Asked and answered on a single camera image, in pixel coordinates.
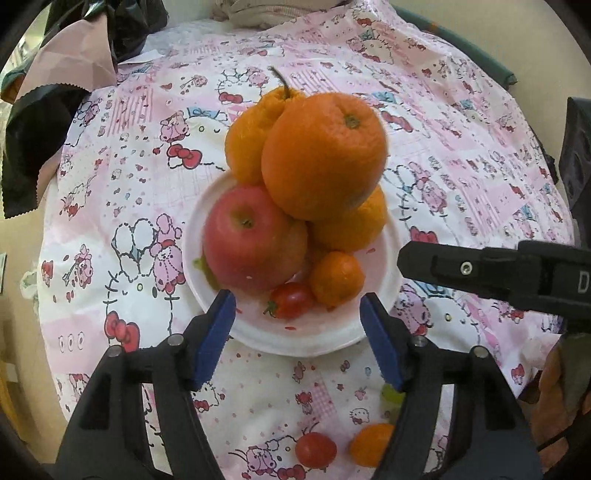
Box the small green fruit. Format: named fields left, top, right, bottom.
left=379, top=383, right=407, bottom=407

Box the black and pink cloth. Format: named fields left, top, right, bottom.
left=0, top=0, right=169, bottom=220

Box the white paper sheet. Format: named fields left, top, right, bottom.
left=117, top=50, right=162, bottom=65

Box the crumpled beige bedding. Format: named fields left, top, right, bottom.
left=212, top=0, right=352, bottom=26

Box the medium orange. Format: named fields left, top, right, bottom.
left=308, top=187, right=387, bottom=252

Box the teal bed frame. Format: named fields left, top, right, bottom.
left=392, top=0, right=518, bottom=88

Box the large deep orange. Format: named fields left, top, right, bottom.
left=262, top=92, right=389, bottom=221

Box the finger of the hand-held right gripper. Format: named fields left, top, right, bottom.
left=397, top=240, right=522, bottom=302

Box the red apple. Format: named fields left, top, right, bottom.
left=202, top=185, right=309, bottom=296

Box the cherry tomato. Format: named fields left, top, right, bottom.
left=264, top=281, right=317, bottom=320
left=294, top=431, right=338, bottom=468

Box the pink speckled bowl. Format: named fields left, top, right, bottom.
left=182, top=173, right=402, bottom=356

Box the small mandarin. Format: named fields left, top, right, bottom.
left=348, top=422, right=395, bottom=468
left=308, top=250, right=365, bottom=309

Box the dark bag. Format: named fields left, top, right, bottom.
left=558, top=97, right=591, bottom=213

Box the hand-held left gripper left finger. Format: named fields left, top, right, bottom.
left=55, top=288, right=237, bottom=480

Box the yellow-orange stemmed citrus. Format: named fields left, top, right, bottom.
left=225, top=66, right=308, bottom=186

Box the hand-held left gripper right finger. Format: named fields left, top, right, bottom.
left=360, top=292, right=543, bottom=480

